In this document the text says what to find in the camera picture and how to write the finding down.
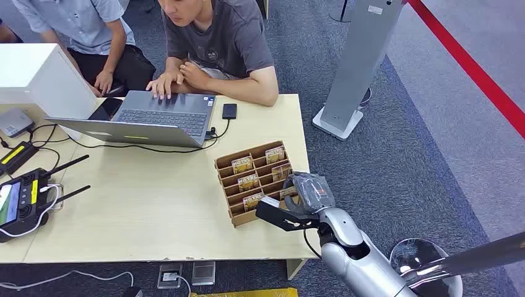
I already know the person's left hand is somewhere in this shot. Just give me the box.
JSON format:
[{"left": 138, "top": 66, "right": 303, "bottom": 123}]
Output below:
[
  {"left": 179, "top": 61, "right": 210, "bottom": 91},
  {"left": 93, "top": 69, "right": 115, "bottom": 98}
]

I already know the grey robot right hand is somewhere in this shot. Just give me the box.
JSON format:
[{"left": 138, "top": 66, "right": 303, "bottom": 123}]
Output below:
[{"left": 282, "top": 172, "right": 336, "bottom": 217}]

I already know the person's right hand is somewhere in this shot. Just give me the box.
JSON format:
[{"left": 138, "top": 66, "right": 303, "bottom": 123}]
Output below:
[{"left": 145, "top": 70, "right": 185, "bottom": 101}]

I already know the person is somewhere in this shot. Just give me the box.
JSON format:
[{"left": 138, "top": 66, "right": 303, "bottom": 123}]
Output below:
[
  {"left": 11, "top": 0, "right": 157, "bottom": 98},
  {"left": 145, "top": 0, "right": 280, "bottom": 108},
  {"left": 0, "top": 18, "right": 24, "bottom": 45}
]

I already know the brown cardboard card holder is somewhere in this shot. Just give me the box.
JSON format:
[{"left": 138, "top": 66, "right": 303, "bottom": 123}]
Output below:
[{"left": 214, "top": 140, "right": 301, "bottom": 228}]

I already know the black smartphone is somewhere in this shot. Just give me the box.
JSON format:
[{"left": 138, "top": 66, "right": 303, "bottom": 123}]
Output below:
[{"left": 88, "top": 97, "right": 123, "bottom": 122}]

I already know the grey open laptop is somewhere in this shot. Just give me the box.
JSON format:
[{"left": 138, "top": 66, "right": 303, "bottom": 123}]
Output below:
[{"left": 45, "top": 90, "right": 217, "bottom": 149}]

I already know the white box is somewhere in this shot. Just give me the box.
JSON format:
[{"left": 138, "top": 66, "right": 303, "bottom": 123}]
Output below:
[{"left": 0, "top": 43, "right": 98, "bottom": 141}]

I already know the light wooden table leg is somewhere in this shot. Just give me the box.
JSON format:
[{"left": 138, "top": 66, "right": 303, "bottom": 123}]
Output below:
[{"left": 286, "top": 258, "right": 308, "bottom": 281}]

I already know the small grey device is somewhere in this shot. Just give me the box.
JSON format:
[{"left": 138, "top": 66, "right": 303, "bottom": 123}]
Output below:
[{"left": 0, "top": 108, "right": 35, "bottom": 139}]

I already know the black box with yellow label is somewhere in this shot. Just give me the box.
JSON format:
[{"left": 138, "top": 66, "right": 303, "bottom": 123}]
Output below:
[{"left": 0, "top": 141, "right": 40, "bottom": 177}]

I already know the yellow package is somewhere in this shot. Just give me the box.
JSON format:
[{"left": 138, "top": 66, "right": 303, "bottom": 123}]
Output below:
[{"left": 189, "top": 287, "right": 300, "bottom": 297}]

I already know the floor socket cover plate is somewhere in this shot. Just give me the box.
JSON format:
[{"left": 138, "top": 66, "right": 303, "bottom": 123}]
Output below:
[{"left": 191, "top": 260, "right": 217, "bottom": 287}]

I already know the silver kiosk stand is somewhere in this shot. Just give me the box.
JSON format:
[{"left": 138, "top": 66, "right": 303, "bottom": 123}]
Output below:
[{"left": 312, "top": 0, "right": 407, "bottom": 142}]

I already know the black remote controller with antennas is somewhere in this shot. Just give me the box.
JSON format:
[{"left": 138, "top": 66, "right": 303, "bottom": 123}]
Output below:
[{"left": 0, "top": 154, "right": 92, "bottom": 243}]

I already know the black stanchion base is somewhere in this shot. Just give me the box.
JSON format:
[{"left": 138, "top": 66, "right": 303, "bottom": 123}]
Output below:
[{"left": 329, "top": 0, "right": 356, "bottom": 24}]

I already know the floor power socket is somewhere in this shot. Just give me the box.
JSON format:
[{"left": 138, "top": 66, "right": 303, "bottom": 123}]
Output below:
[{"left": 157, "top": 262, "right": 184, "bottom": 290}]

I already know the red barrier tape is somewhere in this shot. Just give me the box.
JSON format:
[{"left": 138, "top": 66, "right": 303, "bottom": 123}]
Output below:
[{"left": 407, "top": 0, "right": 525, "bottom": 140}]

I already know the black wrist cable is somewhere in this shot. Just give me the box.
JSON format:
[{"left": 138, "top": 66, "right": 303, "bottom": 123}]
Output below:
[{"left": 302, "top": 228, "right": 321, "bottom": 260}]

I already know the black desk cable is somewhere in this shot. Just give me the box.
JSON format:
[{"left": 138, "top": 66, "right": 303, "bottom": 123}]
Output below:
[{"left": 27, "top": 123, "right": 71, "bottom": 173}]

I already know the white cable on controller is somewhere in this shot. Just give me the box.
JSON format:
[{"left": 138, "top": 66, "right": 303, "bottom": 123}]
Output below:
[{"left": 0, "top": 184, "right": 64, "bottom": 239}]

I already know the chrome stanchion post with base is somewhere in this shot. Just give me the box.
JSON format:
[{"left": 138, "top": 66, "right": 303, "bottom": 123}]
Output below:
[{"left": 389, "top": 231, "right": 525, "bottom": 297}]

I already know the white floor cable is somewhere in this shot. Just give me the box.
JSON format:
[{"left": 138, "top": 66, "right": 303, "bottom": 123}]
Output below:
[{"left": 0, "top": 269, "right": 135, "bottom": 292}]

